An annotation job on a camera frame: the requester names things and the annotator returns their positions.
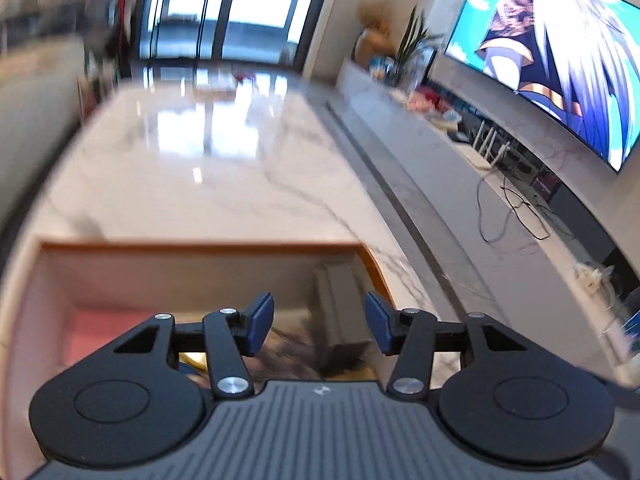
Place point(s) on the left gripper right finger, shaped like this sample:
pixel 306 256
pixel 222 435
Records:
pixel 410 335

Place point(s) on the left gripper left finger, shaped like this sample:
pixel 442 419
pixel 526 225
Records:
pixel 230 335

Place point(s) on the dark grey box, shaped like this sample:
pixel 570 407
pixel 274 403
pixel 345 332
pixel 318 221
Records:
pixel 338 325

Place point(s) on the orange cardboard storage box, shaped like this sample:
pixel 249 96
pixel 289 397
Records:
pixel 61 301

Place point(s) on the white marble tv console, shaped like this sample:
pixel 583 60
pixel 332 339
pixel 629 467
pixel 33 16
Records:
pixel 492 251

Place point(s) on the white wifi router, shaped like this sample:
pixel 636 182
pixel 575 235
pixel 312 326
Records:
pixel 486 147

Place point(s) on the potted green plant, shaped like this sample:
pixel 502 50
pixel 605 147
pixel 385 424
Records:
pixel 416 37

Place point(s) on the grey fabric sofa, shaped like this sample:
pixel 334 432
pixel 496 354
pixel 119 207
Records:
pixel 45 95

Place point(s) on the glass sliding door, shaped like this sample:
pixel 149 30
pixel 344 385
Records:
pixel 259 32

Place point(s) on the wall television screen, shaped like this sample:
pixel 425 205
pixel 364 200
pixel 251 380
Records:
pixel 577 60

